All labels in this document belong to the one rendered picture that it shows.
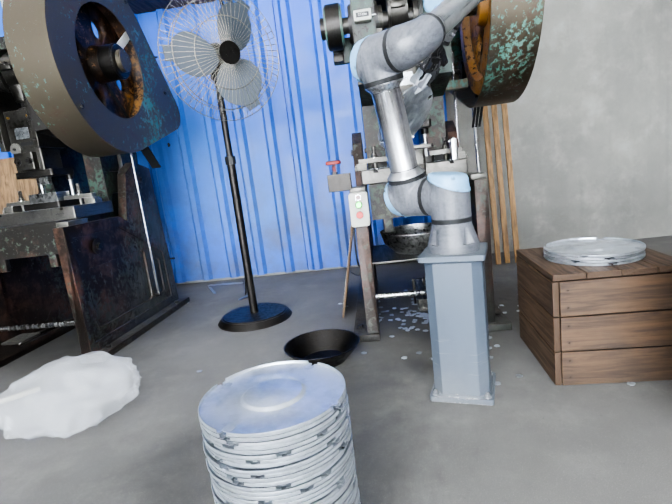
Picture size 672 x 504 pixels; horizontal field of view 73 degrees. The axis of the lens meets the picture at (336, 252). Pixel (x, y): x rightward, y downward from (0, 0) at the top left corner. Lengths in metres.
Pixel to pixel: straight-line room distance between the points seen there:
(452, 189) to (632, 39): 2.59
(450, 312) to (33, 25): 1.83
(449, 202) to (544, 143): 2.20
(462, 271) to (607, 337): 0.49
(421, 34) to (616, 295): 0.92
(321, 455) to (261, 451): 0.11
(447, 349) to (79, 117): 1.69
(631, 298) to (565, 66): 2.26
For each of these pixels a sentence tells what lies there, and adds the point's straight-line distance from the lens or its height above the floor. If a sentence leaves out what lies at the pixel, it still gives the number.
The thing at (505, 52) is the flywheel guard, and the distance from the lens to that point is 1.92.
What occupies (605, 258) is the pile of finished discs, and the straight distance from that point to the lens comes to 1.63.
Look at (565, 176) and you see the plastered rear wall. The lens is 3.54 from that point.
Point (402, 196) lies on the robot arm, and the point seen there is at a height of 0.62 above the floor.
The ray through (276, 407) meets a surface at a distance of 0.90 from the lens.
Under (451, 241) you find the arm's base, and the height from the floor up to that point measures 0.49.
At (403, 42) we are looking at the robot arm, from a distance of 1.30.
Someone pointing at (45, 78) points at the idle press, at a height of 1.20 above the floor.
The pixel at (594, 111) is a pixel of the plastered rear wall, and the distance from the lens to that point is 3.61.
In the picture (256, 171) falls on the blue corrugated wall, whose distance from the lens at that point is 3.36.
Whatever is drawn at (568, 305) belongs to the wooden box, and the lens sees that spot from 1.51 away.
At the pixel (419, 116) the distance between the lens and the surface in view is 2.00.
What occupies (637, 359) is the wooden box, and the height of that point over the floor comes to 0.07.
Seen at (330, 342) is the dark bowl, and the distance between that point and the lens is 1.93.
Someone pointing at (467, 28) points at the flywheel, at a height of 1.32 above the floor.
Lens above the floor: 0.73
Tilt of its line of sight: 10 degrees down
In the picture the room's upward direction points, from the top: 7 degrees counter-clockwise
